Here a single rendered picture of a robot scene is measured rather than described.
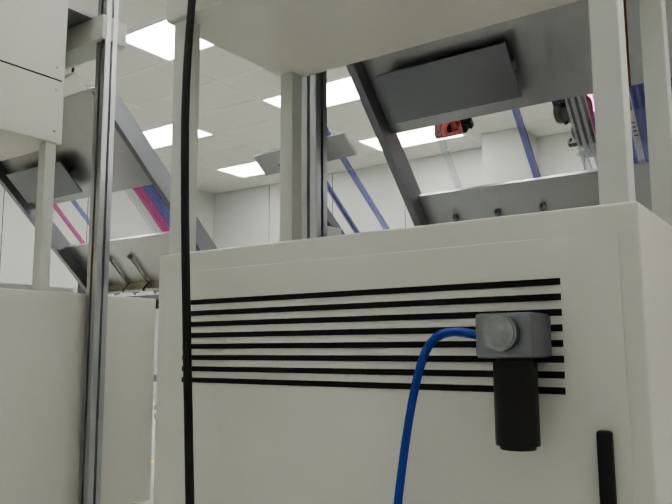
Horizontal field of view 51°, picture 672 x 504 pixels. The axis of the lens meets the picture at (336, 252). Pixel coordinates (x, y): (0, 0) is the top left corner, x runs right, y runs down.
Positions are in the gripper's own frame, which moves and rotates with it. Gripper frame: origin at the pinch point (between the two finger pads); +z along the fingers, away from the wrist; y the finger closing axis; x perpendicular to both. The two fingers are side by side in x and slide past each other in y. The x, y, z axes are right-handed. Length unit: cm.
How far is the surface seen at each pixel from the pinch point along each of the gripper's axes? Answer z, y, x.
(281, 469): 103, 16, 0
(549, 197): 5.8, 23.9, 17.7
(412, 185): 7.1, -8.0, 9.0
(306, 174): 38.2, -12.3, -12.1
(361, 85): 12.1, -8.1, -20.0
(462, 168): -629, -308, 302
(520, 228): 84, 48, -21
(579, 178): 6.0, 31.5, 13.9
